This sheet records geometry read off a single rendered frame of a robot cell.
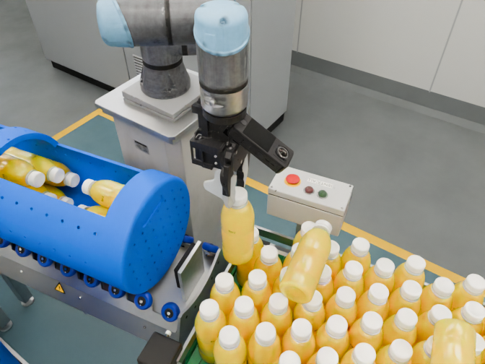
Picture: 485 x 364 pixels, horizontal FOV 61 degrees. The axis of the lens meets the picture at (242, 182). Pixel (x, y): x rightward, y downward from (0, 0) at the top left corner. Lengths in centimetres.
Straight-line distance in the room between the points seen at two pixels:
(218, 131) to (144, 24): 20
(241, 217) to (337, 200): 33
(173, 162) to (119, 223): 45
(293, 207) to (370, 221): 150
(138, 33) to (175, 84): 58
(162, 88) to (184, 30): 58
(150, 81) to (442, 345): 96
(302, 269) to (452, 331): 28
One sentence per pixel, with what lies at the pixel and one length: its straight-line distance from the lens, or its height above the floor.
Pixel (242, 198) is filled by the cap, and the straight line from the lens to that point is 78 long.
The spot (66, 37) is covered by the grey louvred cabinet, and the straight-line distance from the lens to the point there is 374.
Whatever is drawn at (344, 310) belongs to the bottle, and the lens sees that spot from 92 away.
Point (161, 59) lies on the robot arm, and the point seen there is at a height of 130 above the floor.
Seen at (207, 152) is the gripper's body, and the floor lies 140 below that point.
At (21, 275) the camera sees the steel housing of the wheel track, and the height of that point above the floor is 86.
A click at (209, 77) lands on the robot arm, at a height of 155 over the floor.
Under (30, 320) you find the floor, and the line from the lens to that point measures 232.
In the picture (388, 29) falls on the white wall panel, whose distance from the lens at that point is 346.
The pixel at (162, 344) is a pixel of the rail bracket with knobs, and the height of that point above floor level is 100.
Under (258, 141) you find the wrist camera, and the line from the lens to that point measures 68.
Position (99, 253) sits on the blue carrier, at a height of 115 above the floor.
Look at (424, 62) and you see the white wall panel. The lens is 347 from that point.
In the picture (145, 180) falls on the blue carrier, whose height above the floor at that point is 123.
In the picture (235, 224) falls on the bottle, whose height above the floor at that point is 123.
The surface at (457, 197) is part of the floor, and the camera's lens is 290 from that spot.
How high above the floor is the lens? 185
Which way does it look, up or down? 44 degrees down
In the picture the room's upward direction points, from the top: straight up
